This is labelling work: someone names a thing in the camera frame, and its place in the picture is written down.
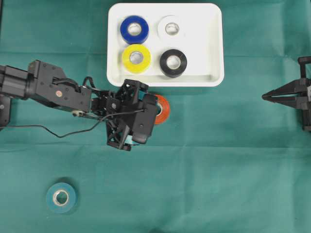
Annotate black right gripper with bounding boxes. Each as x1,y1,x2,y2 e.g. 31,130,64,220
262,57,311,132

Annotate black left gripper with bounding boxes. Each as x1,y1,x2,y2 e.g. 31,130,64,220
91,79,149,151

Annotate red tape roll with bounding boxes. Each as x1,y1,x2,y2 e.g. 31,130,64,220
155,95,171,125

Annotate yellow tape roll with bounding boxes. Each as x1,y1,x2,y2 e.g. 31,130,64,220
121,44,151,74

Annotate black tape roll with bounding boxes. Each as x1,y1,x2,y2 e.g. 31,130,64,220
159,49,188,78

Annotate blue tape roll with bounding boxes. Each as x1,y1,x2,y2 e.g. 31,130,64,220
120,16,149,45

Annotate white tape roll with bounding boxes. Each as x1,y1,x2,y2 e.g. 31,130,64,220
157,15,186,42

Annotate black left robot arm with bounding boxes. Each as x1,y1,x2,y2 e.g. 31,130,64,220
0,60,157,151

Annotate white rectangular plastic case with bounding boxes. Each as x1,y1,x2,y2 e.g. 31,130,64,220
106,3,225,87

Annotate teal tape roll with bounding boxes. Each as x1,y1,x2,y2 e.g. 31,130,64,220
46,183,77,214

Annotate green table cloth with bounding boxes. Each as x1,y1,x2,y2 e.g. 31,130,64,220
0,0,311,233

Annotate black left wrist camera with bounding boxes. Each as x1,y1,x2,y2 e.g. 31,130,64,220
132,94,157,144

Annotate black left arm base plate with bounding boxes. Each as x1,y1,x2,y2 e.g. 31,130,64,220
0,95,11,130

